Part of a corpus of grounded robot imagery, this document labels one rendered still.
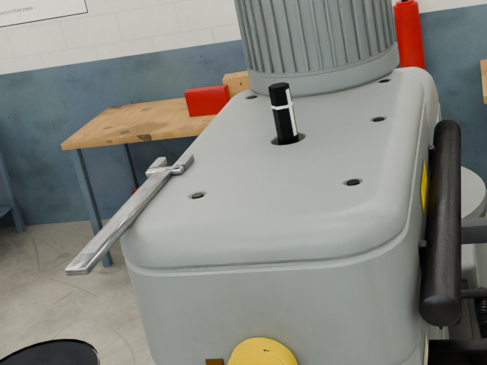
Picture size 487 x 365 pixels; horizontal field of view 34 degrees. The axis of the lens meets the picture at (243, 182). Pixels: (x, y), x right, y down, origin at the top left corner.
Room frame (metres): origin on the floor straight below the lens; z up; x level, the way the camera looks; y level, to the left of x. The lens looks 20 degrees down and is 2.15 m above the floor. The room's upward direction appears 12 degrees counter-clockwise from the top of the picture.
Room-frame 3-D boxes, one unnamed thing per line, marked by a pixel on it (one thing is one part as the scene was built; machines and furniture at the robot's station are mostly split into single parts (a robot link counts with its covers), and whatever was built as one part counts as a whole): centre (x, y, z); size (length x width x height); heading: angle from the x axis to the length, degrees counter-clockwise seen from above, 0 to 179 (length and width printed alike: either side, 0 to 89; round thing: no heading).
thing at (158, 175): (0.68, 0.10, 1.89); 0.24 x 0.04 x 0.01; 161
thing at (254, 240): (0.81, -0.06, 1.81); 0.47 x 0.26 x 0.16; 161
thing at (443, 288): (0.78, -0.21, 1.79); 0.45 x 0.04 x 0.04; 161
